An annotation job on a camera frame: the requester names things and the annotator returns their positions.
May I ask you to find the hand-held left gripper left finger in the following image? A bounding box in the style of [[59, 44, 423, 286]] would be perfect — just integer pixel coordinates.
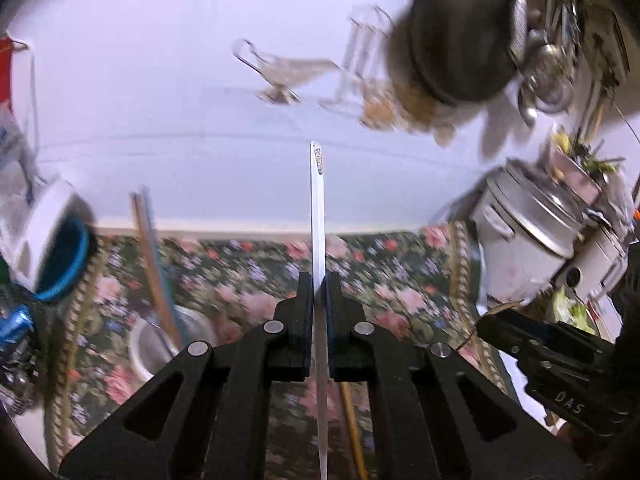
[[57, 270, 316, 480]]

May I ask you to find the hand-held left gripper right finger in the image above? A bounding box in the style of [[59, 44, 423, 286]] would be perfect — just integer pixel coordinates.
[[326, 271, 587, 480]]

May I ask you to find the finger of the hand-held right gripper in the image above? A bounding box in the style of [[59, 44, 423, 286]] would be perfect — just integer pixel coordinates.
[[475, 307, 568, 362]]

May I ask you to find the silver metal chopstick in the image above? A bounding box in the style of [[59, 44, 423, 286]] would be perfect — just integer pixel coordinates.
[[309, 141, 331, 480], [140, 186, 176, 321]]

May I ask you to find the white cup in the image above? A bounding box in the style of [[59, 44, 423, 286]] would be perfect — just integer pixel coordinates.
[[128, 306, 219, 384]]

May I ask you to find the brown wooden chopstick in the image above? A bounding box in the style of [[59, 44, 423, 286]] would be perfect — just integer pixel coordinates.
[[130, 191, 183, 353]]

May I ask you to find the bowl of lettuce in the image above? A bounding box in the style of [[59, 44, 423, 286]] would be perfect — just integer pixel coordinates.
[[546, 286, 602, 337]]

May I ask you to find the dark floral tablecloth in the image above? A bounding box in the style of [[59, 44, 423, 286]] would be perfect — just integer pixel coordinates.
[[44, 222, 517, 480]]

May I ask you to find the white rice cooker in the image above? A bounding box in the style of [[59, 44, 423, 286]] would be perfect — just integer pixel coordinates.
[[469, 158, 594, 307]]

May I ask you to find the white electric kettle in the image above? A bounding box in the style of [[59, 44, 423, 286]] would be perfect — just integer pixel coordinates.
[[561, 224, 629, 304]]

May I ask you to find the pink utensil pot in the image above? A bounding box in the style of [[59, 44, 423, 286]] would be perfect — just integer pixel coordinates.
[[549, 130, 627, 205]]

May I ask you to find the small steel ladle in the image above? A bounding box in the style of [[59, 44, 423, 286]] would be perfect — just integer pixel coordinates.
[[516, 82, 540, 129]]

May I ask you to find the white lidded jar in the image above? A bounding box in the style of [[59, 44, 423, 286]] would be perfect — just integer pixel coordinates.
[[9, 179, 99, 303]]

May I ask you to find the blue plastic wrapper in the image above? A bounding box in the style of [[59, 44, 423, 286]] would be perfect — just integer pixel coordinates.
[[0, 304, 37, 357]]

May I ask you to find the black wok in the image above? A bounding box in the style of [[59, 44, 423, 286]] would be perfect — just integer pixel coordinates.
[[406, 0, 522, 107]]

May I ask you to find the red box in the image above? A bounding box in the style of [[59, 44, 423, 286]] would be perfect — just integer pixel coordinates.
[[0, 36, 14, 107]]

